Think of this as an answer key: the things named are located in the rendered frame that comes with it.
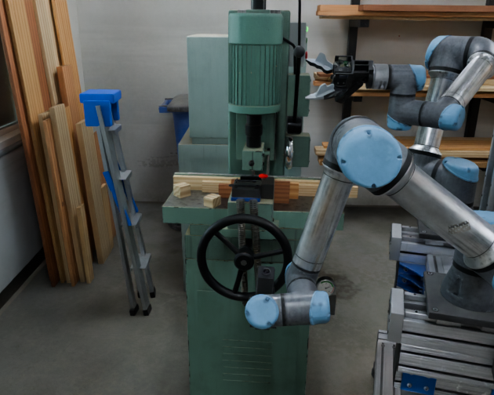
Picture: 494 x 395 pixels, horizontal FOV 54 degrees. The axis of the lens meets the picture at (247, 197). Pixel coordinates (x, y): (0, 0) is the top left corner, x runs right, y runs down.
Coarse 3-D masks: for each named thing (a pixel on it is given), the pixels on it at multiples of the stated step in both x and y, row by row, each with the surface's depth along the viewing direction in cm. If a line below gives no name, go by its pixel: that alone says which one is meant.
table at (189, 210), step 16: (192, 192) 176; (176, 208) 162; (192, 208) 162; (208, 208) 161; (224, 208) 161; (288, 208) 162; (304, 208) 162; (208, 224) 163; (288, 224) 161; (304, 224) 160
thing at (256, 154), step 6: (264, 144) 177; (246, 150) 166; (252, 150) 166; (258, 150) 166; (246, 156) 166; (252, 156) 166; (258, 156) 166; (246, 162) 167; (258, 162) 167; (246, 168) 168; (252, 168) 167; (258, 168) 167
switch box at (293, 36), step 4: (292, 24) 181; (296, 24) 181; (304, 24) 180; (292, 28) 181; (296, 28) 181; (304, 28) 181; (292, 32) 182; (296, 32) 182; (304, 32) 181; (292, 36) 182; (296, 36) 182; (304, 36) 182; (292, 40) 183; (296, 40) 183; (304, 40) 182; (296, 44) 183; (300, 44) 183; (304, 44) 183; (292, 48) 184; (304, 48) 183; (292, 52) 184; (292, 56) 185; (304, 56) 185; (292, 60) 185; (304, 60) 185; (292, 64) 186; (300, 64) 185; (304, 64) 186
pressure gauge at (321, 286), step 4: (324, 276) 162; (320, 280) 161; (324, 280) 160; (328, 280) 160; (332, 280) 162; (316, 284) 162; (320, 284) 161; (324, 284) 160; (328, 284) 160; (332, 284) 160; (320, 288) 161; (324, 288) 161; (328, 288) 161; (332, 288) 161; (328, 292) 161; (332, 292) 161
